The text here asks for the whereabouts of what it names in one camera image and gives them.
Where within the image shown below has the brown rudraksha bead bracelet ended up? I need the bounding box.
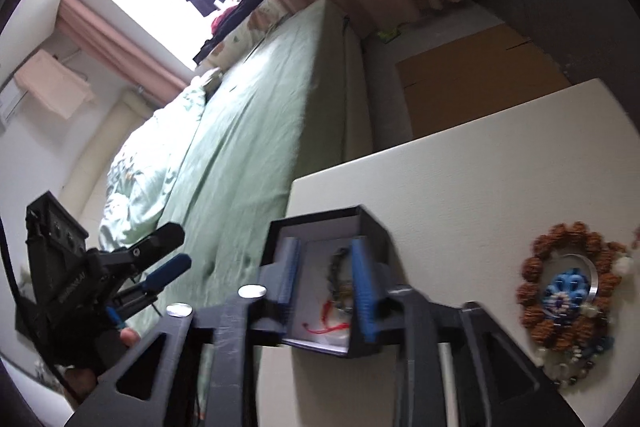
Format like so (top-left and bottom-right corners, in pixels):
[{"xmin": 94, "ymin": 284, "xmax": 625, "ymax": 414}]
[{"xmin": 515, "ymin": 221, "xmax": 629, "ymax": 350}]

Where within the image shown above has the blue beaded ornament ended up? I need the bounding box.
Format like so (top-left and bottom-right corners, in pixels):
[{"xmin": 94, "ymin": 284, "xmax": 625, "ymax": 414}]
[{"xmin": 541, "ymin": 268, "xmax": 590, "ymax": 317}]

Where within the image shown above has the person's left hand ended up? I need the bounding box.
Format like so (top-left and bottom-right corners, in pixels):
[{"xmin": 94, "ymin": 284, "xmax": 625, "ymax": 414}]
[{"xmin": 64, "ymin": 327, "xmax": 141, "ymax": 409}]

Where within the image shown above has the dark mixed bead bracelet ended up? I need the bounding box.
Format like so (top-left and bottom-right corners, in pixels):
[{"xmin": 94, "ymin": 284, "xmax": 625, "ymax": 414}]
[{"xmin": 326, "ymin": 246, "xmax": 357, "ymax": 316}]

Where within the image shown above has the black cable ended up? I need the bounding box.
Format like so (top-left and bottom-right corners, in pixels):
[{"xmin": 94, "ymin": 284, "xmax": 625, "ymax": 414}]
[{"xmin": 0, "ymin": 215, "xmax": 24, "ymax": 308}]

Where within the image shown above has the light green duvet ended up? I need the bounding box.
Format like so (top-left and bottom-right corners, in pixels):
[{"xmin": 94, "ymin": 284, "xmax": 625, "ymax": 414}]
[{"xmin": 99, "ymin": 72, "xmax": 221, "ymax": 251}]

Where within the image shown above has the silver bangle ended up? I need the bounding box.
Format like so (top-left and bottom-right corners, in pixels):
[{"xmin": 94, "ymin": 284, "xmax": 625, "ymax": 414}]
[{"xmin": 541, "ymin": 253, "xmax": 599, "ymax": 315}]

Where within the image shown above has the green bed blanket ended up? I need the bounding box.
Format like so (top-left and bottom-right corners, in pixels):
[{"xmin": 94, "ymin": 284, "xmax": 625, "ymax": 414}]
[{"xmin": 130, "ymin": 0, "xmax": 373, "ymax": 333}]

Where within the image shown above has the white bead string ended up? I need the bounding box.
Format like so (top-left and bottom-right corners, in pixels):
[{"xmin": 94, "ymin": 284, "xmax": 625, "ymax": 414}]
[{"xmin": 539, "ymin": 336, "xmax": 616, "ymax": 390}]

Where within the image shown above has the floral pillow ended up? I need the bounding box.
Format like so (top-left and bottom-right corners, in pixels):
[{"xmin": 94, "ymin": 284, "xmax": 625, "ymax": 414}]
[{"xmin": 200, "ymin": 0, "xmax": 290, "ymax": 70}]

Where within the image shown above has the green object on floor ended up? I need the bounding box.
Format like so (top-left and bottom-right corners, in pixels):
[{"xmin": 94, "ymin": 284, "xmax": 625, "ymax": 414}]
[{"xmin": 376, "ymin": 27, "xmax": 401, "ymax": 43}]

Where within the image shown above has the red string bracelet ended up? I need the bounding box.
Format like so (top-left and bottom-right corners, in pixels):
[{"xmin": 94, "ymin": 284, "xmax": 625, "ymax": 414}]
[{"xmin": 304, "ymin": 299, "xmax": 354, "ymax": 337}]

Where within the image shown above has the black jewelry box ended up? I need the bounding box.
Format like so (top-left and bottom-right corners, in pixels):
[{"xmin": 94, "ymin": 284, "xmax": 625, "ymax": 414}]
[{"xmin": 258, "ymin": 206, "xmax": 392, "ymax": 359}]

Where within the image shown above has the pink hanging towel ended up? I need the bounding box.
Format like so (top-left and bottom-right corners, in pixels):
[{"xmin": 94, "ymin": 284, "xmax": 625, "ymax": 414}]
[{"xmin": 13, "ymin": 50, "xmax": 94, "ymax": 120}]

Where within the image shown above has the brown cardboard sheet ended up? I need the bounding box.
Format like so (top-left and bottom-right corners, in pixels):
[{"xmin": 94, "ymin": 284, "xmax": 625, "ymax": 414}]
[{"xmin": 397, "ymin": 24, "xmax": 570, "ymax": 139}]

